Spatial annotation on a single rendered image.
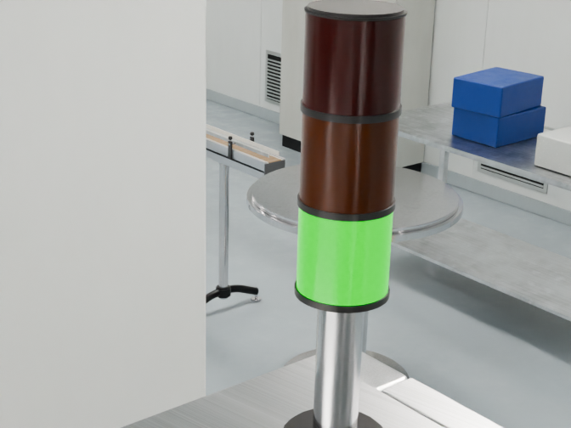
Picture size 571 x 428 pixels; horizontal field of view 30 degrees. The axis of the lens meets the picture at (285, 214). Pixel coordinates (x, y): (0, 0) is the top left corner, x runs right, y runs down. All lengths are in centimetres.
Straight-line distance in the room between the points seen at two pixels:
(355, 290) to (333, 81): 11
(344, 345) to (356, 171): 10
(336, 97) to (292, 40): 773
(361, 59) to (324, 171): 6
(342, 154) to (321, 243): 5
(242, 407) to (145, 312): 168
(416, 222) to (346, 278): 379
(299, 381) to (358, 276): 16
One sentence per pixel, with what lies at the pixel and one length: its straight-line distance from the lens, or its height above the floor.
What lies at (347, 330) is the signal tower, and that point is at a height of 218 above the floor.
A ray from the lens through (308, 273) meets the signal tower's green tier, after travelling 55.
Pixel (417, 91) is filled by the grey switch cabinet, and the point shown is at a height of 65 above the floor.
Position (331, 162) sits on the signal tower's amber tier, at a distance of 52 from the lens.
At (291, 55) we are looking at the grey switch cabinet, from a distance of 827.
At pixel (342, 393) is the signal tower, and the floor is 214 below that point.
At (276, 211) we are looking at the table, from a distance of 438.
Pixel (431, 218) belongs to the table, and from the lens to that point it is 439.
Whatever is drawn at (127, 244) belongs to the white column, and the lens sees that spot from 224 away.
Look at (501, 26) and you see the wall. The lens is 735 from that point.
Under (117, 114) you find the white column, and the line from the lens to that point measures 215.
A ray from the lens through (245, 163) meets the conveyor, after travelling 512.
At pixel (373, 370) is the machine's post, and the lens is 70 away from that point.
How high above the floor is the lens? 243
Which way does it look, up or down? 20 degrees down
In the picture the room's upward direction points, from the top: 2 degrees clockwise
